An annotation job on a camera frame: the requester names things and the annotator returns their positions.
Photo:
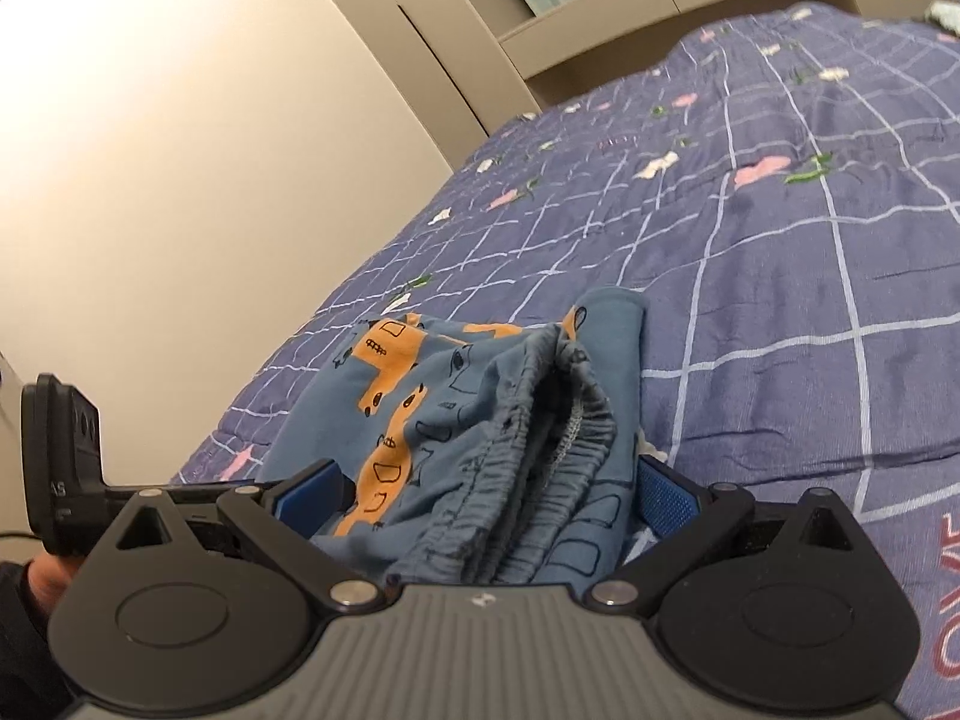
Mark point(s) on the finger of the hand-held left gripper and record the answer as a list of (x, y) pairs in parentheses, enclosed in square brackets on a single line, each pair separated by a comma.
[(120, 499)]

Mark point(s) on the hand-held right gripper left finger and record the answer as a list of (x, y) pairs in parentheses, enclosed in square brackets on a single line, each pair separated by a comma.
[(315, 493)]

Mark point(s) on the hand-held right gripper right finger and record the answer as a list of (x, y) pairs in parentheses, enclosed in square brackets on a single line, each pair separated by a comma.
[(664, 501)]

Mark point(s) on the blue pants with orange print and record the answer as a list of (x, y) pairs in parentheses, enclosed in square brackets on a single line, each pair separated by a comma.
[(465, 405)]

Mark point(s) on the person's left forearm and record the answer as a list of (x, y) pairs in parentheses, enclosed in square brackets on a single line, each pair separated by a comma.
[(45, 600)]

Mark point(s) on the purple plaid blanket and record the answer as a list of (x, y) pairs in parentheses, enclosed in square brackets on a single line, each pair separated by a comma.
[(787, 277)]

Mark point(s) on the beige wooden headboard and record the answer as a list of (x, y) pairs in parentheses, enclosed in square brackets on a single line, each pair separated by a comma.
[(675, 37)]

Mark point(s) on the beige wardrobe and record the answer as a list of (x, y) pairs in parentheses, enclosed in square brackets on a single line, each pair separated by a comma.
[(390, 15)]

